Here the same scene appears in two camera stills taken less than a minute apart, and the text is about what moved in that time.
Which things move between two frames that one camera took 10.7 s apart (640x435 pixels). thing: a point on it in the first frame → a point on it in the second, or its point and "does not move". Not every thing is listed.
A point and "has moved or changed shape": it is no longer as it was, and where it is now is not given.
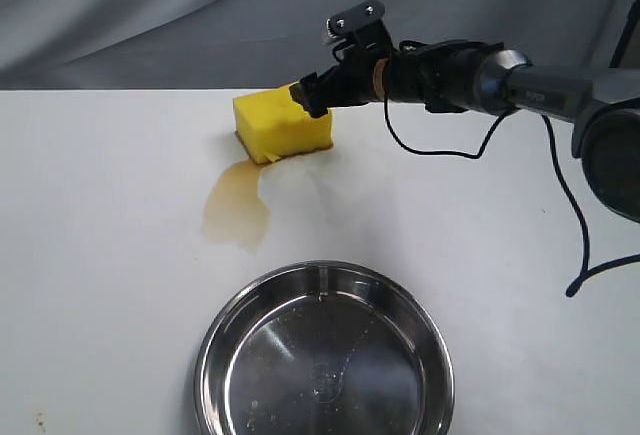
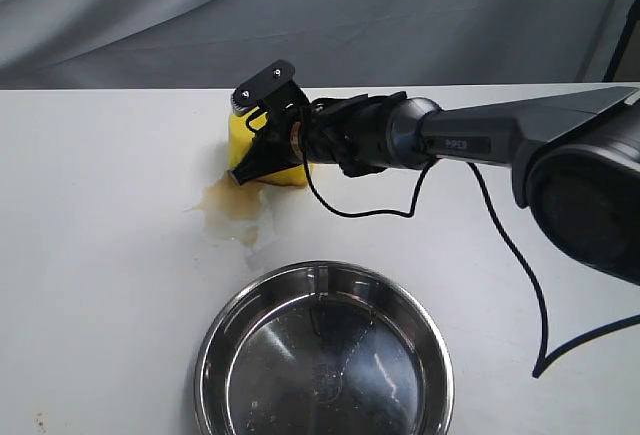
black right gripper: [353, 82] → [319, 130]
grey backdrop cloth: [233, 23] does not move
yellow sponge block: [274, 124] has moved or changed shape
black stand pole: [630, 22] does not move
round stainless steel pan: [325, 348] does not move
